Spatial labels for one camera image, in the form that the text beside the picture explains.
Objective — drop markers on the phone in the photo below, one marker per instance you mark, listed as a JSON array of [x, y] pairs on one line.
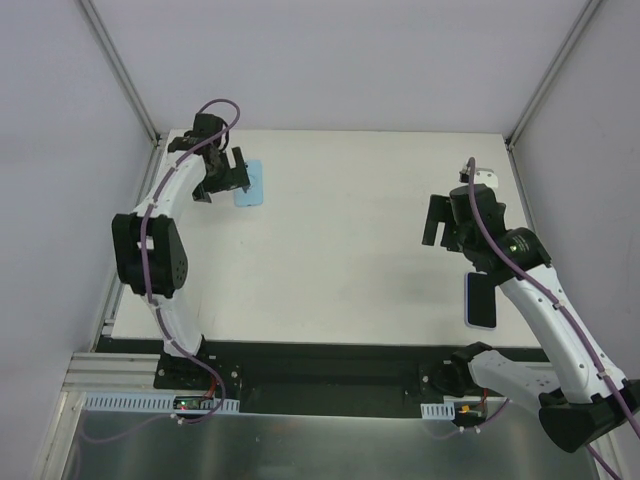
[[480, 302], [253, 194]]

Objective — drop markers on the aluminium frame post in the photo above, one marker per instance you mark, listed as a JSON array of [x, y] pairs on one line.
[[586, 16], [103, 39]]

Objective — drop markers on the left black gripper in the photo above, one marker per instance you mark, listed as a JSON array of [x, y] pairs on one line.
[[230, 179]]

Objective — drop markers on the aluminium front rail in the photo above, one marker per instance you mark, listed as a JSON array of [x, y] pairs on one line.
[[110, 372]]

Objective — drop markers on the phone in purple case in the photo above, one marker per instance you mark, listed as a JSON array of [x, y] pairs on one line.
[[480, 302]]

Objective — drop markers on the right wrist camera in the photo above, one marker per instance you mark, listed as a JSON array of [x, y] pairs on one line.
[[482, 176]]

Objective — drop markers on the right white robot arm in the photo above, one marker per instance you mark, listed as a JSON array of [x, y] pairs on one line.
[[588, 396]]

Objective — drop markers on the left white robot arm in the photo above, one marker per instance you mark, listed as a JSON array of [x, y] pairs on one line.
[[150, 255]]

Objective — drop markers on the right white cable duct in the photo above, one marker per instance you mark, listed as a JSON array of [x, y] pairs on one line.
[[438, 411]]

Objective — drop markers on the white cable duct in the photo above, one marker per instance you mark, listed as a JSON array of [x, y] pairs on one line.
[[158, 403], [438, 411]]

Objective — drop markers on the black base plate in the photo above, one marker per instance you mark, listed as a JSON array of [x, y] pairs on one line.
[[333, 380]]

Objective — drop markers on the left white cable duct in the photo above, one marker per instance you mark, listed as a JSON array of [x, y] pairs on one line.
[[158, 403]]

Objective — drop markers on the right aluminium frame post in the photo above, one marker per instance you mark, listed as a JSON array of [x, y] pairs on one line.
[[586, 16]]

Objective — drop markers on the left aluminium frame post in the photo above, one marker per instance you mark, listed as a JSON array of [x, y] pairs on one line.
[[103, 39]]

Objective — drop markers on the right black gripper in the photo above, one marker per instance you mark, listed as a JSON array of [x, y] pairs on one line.
[[441, 226]]

